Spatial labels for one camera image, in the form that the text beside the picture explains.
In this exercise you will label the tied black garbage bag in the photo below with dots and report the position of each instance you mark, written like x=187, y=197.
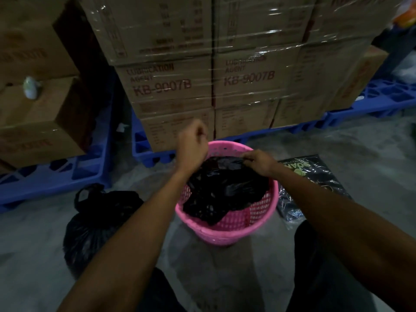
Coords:
x=94, y=220

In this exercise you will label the person's right fingers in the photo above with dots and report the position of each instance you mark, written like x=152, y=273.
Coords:
x=248, y=158

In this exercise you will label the person's leg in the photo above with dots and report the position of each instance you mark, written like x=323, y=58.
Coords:
x=159, y=292
x=318, y=276

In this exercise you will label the person's right hand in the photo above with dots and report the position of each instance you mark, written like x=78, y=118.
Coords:
x=260, y=162

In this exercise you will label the person's left leg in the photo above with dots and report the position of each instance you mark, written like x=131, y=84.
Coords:
x=159, y=292

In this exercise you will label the stack of wrapped cardboard boxes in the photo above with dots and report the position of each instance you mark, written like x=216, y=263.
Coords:
x=247, y=61

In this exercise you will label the small white bottle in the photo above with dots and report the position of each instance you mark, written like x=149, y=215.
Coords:
x=31, y=87

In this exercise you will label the person's right forearm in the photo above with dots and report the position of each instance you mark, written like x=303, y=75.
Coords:
x=344, y=230

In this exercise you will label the printed pack of black bags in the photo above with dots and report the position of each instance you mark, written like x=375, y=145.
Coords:
x=305, y=178

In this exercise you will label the large brown cardboard box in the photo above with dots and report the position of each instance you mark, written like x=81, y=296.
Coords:
x=39, y=126
x=29, y=38

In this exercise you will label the person's right leg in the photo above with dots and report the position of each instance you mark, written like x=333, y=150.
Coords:
x=318, y=276

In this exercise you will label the pink plastic waste basket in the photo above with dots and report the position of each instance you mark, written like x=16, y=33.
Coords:
x=232, y=224

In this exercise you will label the orange plastic bag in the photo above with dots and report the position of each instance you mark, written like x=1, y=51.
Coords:
x=406, y=12

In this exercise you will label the person's left fingers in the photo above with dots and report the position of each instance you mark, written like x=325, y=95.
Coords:
x=200, y=129

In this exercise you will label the person's left hand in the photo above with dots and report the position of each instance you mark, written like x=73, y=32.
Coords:
x=190, y=147

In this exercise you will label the white plastic bag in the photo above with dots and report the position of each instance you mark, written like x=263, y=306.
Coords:
x=406, y=69

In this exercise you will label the black plastic bin liner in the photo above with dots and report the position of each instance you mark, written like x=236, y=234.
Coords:
x=224, y=188

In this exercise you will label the blue plastic pallet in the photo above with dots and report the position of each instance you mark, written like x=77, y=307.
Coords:
x=380, y=100
x=65, y=175
x=146, y=149

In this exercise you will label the white paper scrap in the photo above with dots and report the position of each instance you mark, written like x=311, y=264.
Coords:
x=122, y=127

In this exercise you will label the person's left forearm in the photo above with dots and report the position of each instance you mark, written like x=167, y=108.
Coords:
x=130, y=243

